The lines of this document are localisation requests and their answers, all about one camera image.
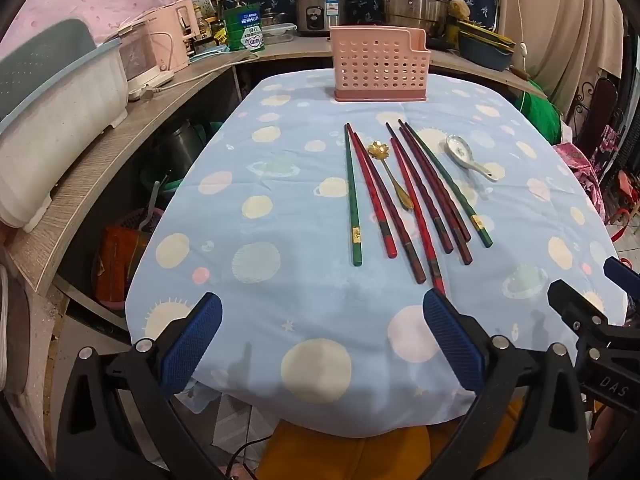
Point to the orange bag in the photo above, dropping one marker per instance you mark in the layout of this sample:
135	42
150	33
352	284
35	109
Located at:
120	265

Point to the clear food container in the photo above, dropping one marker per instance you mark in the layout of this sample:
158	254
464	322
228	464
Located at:
277	35

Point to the gold flower spoon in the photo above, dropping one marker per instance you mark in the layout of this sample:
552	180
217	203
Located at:
395	182

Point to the loofah sponge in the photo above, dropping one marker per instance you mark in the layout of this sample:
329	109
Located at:
460	10

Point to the pink printed cloth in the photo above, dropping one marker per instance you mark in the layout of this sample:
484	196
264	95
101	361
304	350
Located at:
580	170

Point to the dark red chopstick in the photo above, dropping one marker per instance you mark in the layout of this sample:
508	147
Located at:
440	200
437	182
420	187
392	215

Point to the blue planet print tablecloth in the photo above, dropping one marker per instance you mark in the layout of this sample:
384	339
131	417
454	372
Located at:
300	310

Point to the beige curtain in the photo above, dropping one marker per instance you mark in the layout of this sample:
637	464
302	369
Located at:
560	10

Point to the wooden side counter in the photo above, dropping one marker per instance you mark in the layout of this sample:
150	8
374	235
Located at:
100	160

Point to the yellow bowl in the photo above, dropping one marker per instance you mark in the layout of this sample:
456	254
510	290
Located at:
487	35

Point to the wet wipes pack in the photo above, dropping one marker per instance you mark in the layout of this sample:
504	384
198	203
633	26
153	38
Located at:
210	52

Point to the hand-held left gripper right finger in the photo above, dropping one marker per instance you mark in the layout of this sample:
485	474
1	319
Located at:
452	342

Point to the pink perforated utensil basket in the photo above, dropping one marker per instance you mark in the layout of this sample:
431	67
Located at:
375	67

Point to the steel rice cooker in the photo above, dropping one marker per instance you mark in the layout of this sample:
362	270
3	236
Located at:
320	10

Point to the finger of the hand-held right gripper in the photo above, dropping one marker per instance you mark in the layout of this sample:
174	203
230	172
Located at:
622	274
580	307

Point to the green plastic bag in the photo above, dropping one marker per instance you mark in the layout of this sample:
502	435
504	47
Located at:
542	110

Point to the green basin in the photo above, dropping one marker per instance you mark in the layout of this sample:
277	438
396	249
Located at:
210	132

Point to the white blender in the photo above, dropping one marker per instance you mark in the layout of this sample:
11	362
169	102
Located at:
145	57

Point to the grey counter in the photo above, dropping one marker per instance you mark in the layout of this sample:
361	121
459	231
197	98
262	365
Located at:
295	53

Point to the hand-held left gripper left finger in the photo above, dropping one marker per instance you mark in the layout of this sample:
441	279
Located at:
192	345

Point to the white dish drainer box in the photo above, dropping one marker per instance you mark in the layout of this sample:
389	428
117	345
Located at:
50	125

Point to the green chopstick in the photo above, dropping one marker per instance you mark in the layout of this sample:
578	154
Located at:
450	185
352	195

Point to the green tin can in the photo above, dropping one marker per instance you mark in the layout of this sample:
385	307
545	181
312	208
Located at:
245	27

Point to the black metal chair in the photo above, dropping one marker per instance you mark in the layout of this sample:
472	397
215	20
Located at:
602	105

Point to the white ceramic spoon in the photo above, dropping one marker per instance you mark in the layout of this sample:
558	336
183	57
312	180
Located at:
462	152

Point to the person's yellow pants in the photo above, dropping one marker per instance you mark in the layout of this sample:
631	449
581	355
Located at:
350	460

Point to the pink electric kettle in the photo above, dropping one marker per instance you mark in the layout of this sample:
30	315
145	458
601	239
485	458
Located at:
172	25

